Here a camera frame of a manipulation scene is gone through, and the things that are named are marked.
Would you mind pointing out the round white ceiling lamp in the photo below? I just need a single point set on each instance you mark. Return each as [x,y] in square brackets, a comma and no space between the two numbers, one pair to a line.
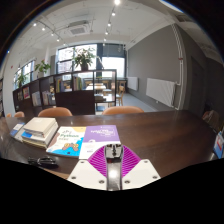
[171,6]

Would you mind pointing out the yellowish book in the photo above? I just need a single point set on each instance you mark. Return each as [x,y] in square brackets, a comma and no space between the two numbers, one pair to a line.
[36,142]

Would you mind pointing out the dark wooden shelf unit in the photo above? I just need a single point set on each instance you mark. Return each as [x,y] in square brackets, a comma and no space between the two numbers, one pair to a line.
[75,101]

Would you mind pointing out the orange chair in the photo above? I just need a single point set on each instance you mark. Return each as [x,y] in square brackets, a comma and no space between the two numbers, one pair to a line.
[122,110]
[19,114]
[55,112]
[8,115]

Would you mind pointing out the white book with colourful cover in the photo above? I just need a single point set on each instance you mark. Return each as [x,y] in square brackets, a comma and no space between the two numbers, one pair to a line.
[66,140]

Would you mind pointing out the light wooden chairs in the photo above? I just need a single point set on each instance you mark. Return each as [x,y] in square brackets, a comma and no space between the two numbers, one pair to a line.
[120,96]

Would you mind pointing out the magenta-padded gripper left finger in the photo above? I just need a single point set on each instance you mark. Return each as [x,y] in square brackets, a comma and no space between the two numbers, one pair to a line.
[85,173]

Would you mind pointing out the blue and white book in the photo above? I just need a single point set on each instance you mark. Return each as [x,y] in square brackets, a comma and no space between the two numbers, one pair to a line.
[43,136]

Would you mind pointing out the thin white book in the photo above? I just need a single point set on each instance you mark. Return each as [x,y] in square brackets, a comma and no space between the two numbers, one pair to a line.
[19,136]

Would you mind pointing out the small white wall radiator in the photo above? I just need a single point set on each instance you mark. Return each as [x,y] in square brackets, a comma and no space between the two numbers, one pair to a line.
[132,83]

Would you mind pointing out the large potted plant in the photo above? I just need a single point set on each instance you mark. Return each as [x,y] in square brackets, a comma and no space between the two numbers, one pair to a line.
[83,58]

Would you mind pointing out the blue card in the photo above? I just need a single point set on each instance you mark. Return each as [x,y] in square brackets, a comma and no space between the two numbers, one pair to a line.
[219,145]

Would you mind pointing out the bookshelf with books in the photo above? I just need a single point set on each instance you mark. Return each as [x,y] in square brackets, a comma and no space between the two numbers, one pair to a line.
[1,98]

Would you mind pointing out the small blue book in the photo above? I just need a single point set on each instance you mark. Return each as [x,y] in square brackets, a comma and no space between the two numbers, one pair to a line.
[16,129]

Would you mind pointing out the purple and white book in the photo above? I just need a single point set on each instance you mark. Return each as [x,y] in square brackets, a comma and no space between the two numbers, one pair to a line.
[100,133]

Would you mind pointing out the ceiling spotlights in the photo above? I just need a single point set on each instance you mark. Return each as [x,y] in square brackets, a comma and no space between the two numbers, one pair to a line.
[113,14]

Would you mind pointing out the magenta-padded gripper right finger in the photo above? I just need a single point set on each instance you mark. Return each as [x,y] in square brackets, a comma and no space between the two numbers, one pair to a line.
[143,173]

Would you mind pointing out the ceiling air conditioner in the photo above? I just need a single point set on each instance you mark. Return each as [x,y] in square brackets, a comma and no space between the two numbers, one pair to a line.
[78,28]

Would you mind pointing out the large white wall radiator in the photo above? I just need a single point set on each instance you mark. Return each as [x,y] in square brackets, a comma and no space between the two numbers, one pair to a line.
[160,91]

